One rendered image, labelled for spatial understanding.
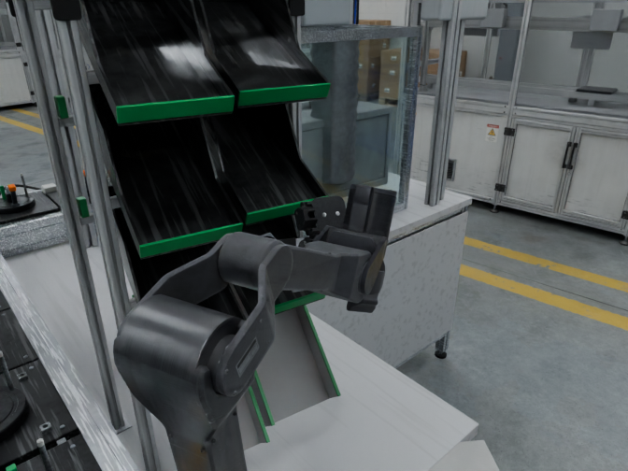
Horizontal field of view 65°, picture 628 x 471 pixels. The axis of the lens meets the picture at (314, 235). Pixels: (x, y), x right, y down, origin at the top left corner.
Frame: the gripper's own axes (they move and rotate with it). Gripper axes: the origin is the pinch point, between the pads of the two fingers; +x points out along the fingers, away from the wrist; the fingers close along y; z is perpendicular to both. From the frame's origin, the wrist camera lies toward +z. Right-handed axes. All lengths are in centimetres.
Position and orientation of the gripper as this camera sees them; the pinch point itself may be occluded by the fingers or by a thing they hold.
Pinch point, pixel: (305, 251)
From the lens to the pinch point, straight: 73.6
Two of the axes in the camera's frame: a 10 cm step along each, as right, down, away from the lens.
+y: -9.0, 1.3, -4.2
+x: -4.4, -1.2, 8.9
